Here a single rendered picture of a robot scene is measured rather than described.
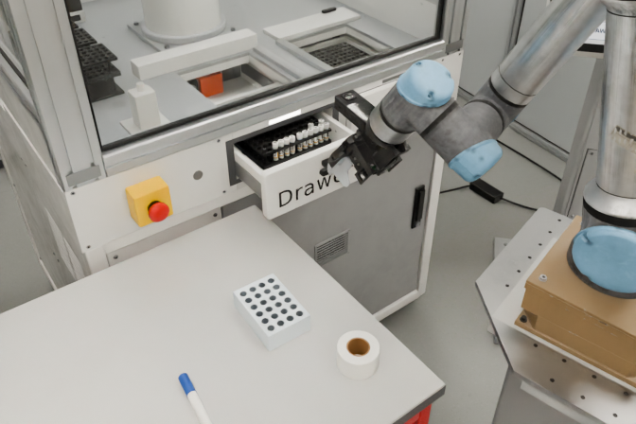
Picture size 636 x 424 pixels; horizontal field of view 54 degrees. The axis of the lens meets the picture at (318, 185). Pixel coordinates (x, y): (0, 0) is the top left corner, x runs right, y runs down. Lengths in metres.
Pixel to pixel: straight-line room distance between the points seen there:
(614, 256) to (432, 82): 0.34
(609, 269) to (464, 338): 1.26
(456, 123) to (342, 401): 0.46
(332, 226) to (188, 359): 0.68
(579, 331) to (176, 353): 0.67
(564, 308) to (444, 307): 1.16
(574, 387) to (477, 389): 0.94
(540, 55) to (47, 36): 0.74
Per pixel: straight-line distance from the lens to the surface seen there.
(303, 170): 1.23
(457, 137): 0.95
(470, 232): 2.54
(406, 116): 0.97
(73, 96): 1.12
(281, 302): 1.11
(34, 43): 1.07
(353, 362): 1.02
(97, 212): 1.24
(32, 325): 1.23
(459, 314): 2.22
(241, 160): 1.29
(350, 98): 1.13
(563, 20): 0.96
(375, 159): 1.09
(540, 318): 1.14
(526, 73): 1.00
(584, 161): 2.01
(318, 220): 1.60
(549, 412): 1.34
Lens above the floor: 1.61
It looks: 36 degrees down
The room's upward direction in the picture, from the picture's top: straight up
